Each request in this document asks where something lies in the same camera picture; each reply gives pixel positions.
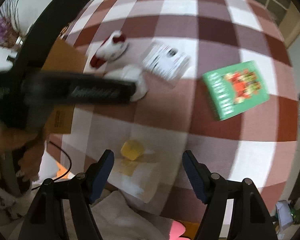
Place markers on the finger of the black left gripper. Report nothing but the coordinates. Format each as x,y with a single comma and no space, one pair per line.
68,88

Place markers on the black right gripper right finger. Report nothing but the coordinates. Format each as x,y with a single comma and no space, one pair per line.
250,218

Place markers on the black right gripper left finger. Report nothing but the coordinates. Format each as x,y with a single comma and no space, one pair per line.
45,217

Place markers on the white kitten plush toy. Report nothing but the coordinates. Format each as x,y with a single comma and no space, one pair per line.
111,49

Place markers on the white tissue pack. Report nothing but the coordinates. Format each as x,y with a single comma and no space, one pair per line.
166,62

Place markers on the green bricks box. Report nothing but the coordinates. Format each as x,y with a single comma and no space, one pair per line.
235,89

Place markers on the person left hand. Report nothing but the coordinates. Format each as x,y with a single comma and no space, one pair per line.
12,139

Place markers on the purple dried flowers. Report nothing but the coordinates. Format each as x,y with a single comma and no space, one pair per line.
8,35

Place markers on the pink stool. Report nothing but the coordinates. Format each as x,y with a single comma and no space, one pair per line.
177,230

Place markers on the yellow small block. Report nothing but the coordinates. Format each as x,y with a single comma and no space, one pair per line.
132,149

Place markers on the checkered tablecloth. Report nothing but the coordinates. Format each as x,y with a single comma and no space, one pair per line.
258,144

